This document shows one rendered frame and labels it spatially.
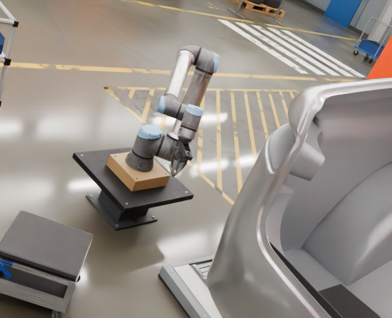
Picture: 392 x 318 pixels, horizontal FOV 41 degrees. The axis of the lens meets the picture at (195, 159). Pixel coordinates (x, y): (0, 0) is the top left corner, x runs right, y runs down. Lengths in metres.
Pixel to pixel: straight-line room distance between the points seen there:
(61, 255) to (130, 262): 0.73
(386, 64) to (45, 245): 2.06
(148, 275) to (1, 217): 0.93
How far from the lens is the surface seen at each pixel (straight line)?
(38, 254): 2.58
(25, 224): 2.72
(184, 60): 3.09
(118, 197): 3.19
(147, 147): 3.28
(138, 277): 3.16
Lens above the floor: 2.05
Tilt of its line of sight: 26 degrees down
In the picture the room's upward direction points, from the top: 24 degrees clockwise
